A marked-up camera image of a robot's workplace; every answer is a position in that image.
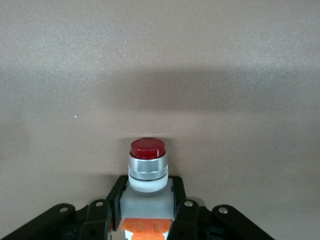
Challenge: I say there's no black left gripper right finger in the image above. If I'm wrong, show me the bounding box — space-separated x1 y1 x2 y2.
169 176 276 240

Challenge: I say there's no brown table cover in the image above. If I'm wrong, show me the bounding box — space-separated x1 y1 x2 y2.
0 0 320 240

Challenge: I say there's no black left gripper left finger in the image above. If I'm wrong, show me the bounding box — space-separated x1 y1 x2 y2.
0 176 130 240

